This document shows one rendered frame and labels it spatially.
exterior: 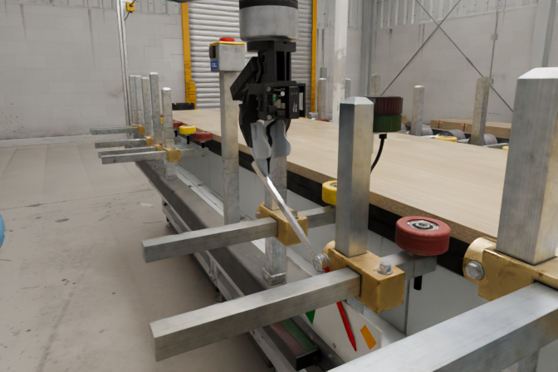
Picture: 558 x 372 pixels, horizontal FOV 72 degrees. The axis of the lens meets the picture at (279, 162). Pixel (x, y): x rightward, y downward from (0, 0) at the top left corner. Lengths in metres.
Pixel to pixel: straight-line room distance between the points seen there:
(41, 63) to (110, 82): 1.15
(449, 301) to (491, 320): 0.46
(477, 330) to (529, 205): 0.13
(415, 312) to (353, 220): 0.33
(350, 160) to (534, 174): 0.25
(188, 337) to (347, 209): 0.27
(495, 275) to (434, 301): 0.40
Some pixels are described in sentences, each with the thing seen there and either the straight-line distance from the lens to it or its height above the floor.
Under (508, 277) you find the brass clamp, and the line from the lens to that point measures 0.42.
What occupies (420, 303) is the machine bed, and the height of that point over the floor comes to 0.71.
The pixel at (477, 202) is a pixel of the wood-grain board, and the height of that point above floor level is 0.90.
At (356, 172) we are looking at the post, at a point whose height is 1.00.
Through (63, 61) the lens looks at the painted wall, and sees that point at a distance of 8.15.
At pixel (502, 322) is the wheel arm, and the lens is 0.33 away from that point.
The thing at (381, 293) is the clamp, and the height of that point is 0.85.
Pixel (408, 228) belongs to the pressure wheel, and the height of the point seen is 0.91.
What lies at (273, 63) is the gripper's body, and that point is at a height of 1.15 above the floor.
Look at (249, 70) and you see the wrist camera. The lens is 0.64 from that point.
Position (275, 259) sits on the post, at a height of 0.76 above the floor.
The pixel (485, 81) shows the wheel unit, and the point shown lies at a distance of 1.73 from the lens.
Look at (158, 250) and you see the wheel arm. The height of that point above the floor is 0.85.
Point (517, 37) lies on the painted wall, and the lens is 8.57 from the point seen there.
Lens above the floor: 1.13
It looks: 12 degrees down
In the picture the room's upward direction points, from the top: straight up
